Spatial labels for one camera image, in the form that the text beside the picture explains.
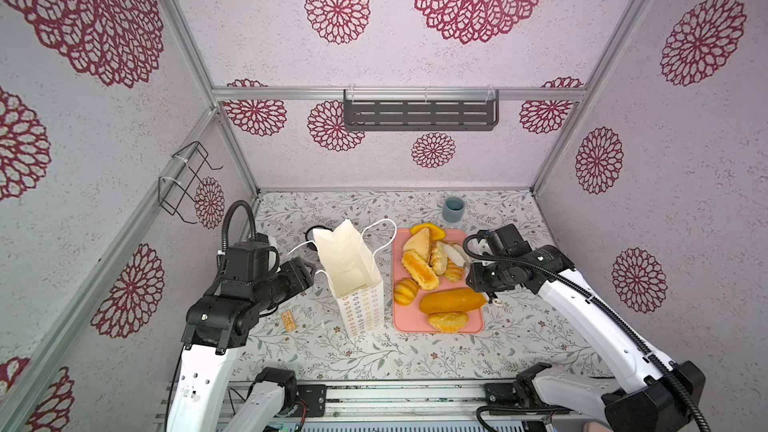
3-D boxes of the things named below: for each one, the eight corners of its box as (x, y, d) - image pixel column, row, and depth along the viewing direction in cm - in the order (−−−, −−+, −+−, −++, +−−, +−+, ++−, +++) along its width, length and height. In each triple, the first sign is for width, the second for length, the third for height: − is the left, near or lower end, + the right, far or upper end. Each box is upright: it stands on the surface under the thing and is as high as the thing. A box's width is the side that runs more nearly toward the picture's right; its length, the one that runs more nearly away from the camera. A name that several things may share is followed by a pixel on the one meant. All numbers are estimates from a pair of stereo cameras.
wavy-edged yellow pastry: (425, 295, 92) (427, 289, 89) (398, 262, 99) (399, 255, 96) (439, 286, 94) (441, 280, 90) (411, 254, 101) (412, 247, 98)
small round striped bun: (394, 305, 91) (395, 301, 89) (394, 282, 96) (394, 277, 94) (418, 305, 91) (419, 301, 89) (416, 282, 96) (417, 277, 94)
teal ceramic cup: (443, 222, 113) (446, 211, 108) (441, 207, 118) (443, 196, 113) (463, 222, 113) (466, 211, 108) (459, 207, 118) (463, 196, 113)
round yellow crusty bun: (430, 335, 85) (432, 329, 81) (428, 319, 88) (430, 312, 84) (467, 335, 85) (471, 329, 81) (464, 319, 88) (467, 312, 85)
